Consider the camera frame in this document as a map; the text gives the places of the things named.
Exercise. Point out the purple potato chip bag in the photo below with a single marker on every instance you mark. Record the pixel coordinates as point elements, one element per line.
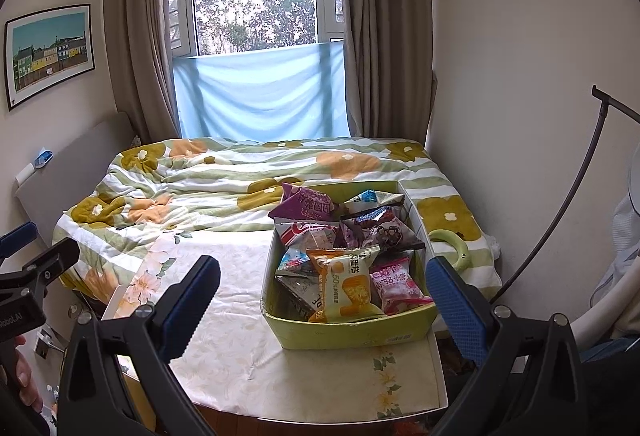
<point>303,203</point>

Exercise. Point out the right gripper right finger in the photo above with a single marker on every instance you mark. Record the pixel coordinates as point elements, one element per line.
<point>528,378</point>

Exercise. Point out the blue window cloth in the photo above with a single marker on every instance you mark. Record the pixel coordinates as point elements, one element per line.
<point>287,93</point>

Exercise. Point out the red white shrimp chip bag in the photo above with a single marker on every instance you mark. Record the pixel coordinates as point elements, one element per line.
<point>298,239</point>

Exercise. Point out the framed houses picture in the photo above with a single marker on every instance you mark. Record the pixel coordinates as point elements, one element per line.
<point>46,48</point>

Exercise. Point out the brown curtain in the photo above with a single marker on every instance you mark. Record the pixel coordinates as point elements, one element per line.
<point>140,63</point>
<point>390,84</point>

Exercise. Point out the green cardboard box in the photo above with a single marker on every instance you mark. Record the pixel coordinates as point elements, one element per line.
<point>295,332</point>

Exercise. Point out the grey headboard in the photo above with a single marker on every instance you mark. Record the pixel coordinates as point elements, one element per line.
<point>73,173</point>

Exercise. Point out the right brown curtain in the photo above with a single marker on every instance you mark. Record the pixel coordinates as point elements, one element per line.
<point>390,84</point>

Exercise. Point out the floral green striped duvet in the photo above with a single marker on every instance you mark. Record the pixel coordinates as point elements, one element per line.
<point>173,188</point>

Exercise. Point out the white Taire snack bag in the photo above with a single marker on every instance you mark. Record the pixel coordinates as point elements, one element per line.
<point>305,291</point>

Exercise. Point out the green plush toy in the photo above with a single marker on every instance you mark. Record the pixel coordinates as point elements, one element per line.
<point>463,261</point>

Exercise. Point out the blue white headboard item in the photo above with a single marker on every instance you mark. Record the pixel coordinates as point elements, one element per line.
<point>43,158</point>

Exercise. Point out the blue white snack bag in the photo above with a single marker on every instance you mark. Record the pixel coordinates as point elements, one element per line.
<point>370,200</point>

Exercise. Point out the dark purple cartoon snack bag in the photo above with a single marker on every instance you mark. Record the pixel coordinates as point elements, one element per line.
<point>381,227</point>

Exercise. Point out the orange cake snack bag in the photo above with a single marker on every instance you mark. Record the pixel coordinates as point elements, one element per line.
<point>345,284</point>

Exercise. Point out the person's left hand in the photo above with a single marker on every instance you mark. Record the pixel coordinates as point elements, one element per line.
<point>29,392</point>

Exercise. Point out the left brown curtain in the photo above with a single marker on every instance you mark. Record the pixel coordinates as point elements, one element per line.
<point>140,63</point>

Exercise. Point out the pink striped snack bag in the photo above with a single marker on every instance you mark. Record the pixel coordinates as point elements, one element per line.
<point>396,289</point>

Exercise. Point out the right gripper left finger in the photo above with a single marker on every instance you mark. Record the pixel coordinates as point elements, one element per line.
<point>94,399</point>

